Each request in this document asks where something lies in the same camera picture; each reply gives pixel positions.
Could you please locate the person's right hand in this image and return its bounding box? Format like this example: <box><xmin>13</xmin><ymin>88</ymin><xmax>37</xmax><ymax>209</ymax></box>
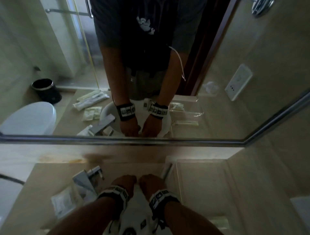
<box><xmin>138</xmin><ymin>174</ymin><xmax>168</xmax><ymax>198</ymax></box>

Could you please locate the person's left hand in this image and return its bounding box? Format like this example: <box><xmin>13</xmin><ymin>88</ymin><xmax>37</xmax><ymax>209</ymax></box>
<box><xmin>113</xmin><ymin>174</ymin><xmax>137</xmax><ymax>194</ymax></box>

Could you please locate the white printed cloth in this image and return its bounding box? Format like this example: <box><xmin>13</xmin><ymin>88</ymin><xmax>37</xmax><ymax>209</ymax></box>
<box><xmin>104</xmin><ymin>181</ymin><xmax>170</xmax><ymax>235</ymax></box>

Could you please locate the person's right forearm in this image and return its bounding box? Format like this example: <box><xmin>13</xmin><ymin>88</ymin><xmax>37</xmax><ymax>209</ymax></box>
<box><xmin>164</xmin><ymin>200</ymin><xmax>224</xmax><ymax>235</ymax></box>

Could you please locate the person's left forearm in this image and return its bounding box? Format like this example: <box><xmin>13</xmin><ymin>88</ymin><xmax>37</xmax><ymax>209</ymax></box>
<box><xmin>48</xmin><ymin>196</ymin><xmax>121</xmax><ymax>235</ymax></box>

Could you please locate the black marker wrist band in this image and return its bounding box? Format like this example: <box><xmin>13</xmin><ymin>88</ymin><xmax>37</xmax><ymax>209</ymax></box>
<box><xmin>148</xmin><ymin>189</ymin><xmax>181</xmax><ymax>214</ymax></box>
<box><xmin>97</xmin><ymin>185</ymin><xmax>130</xmax><ymax>211</ymax></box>

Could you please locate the chrome square faucet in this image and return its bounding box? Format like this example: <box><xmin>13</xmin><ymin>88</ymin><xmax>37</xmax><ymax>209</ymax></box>
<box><xmin>72</xmin><ymin>166</ymin><xmax>105</xmax><ymax>194</ymax></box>

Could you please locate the white plastic sachet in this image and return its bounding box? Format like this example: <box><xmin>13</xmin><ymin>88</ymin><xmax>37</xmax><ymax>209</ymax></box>
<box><xmin>51</xmin><ymin>186</ymin><xmax>83</xmax><ymax>219</ymax></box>

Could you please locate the pale green sachet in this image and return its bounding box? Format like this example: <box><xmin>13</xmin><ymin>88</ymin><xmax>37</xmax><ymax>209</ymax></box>
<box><xmin>208</xmin><ymin>216</ymin><xmax>230</xmax><ymax>230</ymax></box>

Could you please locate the black trash bin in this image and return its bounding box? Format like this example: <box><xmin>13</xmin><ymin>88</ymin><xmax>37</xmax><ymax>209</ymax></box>
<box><xmin>31</xmin><ymin>78</ymin><xmax>62</xmax><ymax>105</ymax></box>

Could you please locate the white wall socket panel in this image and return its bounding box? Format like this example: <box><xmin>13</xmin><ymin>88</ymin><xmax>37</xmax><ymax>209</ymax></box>
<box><xmin>224</xmin><ymin>64</ymin><xmax>253</xmax><ymax>102</ymax></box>

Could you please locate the wall mirror with metal frame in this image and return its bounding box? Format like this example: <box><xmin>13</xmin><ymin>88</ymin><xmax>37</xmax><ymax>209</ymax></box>
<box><xmin>0</xmin><ymin>0</ymin><xmax>310</xmax><ymax>148</ymax></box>

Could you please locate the chrome shower door handle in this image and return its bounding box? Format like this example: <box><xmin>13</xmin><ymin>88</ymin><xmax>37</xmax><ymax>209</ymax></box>
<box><xmin>45</xmin><ymin>0</ymin><xmax>94</xmax><ymax>19</ymax></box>

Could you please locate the round chrome wall fixture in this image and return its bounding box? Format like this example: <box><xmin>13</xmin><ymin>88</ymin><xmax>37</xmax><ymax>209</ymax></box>
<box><xmin>251</xmin><ymin>0</ymin><xmax>274</xmax><ymax>17</ymax></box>

